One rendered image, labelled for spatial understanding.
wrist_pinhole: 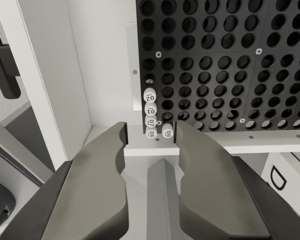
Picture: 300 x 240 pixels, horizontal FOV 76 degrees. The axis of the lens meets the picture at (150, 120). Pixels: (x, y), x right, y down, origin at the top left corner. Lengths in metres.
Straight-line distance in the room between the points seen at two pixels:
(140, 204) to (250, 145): 1.59
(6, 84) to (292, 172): 0.38
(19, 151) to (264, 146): 0.48
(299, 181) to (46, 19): 0.36
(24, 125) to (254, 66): 0.56
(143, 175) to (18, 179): 1.08
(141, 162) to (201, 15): 1.28
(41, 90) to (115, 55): 0.11
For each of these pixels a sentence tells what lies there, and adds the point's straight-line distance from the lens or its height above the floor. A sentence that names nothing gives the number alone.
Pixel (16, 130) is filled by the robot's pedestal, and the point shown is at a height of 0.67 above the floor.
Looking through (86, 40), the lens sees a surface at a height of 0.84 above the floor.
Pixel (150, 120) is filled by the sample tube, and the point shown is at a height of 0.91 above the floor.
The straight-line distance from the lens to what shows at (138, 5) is 0.19.
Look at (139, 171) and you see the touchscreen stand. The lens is 1.47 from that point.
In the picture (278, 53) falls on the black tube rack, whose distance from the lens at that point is 0.22.
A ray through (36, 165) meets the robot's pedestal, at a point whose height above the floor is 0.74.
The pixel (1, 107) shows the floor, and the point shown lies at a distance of 1.52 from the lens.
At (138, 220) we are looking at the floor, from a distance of 2.00.
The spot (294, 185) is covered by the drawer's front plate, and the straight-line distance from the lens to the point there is 0.36.
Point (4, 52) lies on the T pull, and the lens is 0.22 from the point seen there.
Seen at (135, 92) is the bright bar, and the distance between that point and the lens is 0.26.
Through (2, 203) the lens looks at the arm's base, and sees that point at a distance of 0.56.
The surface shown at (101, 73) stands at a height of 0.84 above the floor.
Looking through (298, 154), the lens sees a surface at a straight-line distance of 0.38.
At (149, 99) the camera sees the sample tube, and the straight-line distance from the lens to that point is 0.19.
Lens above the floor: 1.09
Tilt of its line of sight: 60 degrees down
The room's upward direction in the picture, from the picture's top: 180 degrees clockwise
